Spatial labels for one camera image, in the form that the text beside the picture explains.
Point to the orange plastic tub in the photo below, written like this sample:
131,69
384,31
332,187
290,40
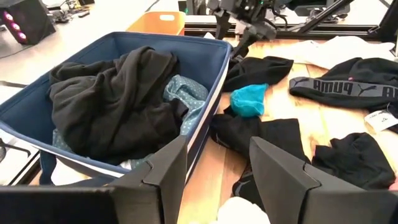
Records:
155,25

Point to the black sock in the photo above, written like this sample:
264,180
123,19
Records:
248,133

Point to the teal dotted garment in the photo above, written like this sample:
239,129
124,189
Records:
186,93

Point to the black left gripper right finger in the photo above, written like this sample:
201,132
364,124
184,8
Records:
286,193

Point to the white paper tag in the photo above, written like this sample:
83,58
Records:
381,119

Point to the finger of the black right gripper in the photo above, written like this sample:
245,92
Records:
255,34
222,25

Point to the large black garment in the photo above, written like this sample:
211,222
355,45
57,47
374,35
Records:
109,105

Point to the teal sock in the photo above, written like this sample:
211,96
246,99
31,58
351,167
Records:
248,101

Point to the black Puma briefs grey waistband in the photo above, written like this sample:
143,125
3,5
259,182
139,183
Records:
342,88

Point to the black computer pink fans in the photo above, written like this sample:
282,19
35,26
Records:
34,21

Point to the blue fabric storage bin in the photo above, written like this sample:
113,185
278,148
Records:
31,109

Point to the light pink white garment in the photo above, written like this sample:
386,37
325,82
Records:
239,213

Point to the pink knitted sock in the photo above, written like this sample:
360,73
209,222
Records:
394,186

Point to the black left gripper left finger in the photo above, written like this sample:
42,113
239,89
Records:
155,193

